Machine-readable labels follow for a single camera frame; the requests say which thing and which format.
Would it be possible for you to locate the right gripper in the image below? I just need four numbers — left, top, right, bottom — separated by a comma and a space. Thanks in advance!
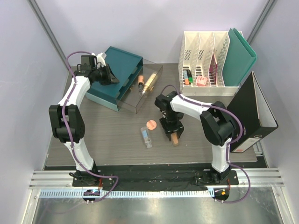
160, 111, 185, 139

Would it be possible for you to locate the peach foundation bottle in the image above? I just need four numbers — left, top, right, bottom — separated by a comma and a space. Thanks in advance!
171, 132, 179, 147

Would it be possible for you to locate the clear blue label bottle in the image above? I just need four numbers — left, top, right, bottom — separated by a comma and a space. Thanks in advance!
140, 127, 152, 149

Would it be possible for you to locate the small beige concealer tube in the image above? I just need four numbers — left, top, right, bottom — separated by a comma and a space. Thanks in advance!
138, 75, 144, 93

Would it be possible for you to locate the cream gold pump bottle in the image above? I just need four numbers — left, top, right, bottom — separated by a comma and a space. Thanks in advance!
141, 73, 157, 96

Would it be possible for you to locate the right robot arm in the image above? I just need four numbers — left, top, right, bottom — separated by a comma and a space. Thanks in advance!
155, 91, 236, 184

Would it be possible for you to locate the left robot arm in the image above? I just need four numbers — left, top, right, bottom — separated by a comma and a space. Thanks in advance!
49, 51, 119, 186

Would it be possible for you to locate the round pink compact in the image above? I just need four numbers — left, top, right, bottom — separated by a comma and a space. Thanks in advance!
146, 120, 157, 130

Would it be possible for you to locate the teal drawer organizer box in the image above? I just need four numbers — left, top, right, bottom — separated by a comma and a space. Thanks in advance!
85, 46, 143, 112

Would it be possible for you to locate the clear smoky open drawer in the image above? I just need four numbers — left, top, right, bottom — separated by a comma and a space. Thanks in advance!
116, 59, 163, 113

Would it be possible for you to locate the highlighter markers pack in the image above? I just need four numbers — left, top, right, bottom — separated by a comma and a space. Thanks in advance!
183, 70, 193, 85

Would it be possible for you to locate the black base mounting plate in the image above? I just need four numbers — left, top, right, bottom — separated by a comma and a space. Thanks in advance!
69, 164, 239, 191

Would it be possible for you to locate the magenta booklet in rack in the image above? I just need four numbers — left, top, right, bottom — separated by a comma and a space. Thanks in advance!
209, 53, 218, 86

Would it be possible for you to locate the white file organizer rack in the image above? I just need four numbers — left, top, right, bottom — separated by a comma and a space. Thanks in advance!
178, 31, 239, 96

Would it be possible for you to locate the black lever arch binder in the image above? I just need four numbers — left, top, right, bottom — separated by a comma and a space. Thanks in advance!
228, 72, 278, 153

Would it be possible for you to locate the green plastic folder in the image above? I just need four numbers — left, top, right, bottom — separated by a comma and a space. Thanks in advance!
222, 28, 257, 86

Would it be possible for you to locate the aluminium rail frame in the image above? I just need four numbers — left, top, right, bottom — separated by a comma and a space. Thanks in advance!
29, 168, 284, 191

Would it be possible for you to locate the white slotted cable duct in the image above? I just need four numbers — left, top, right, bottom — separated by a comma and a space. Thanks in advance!
39, 188, 214, 199

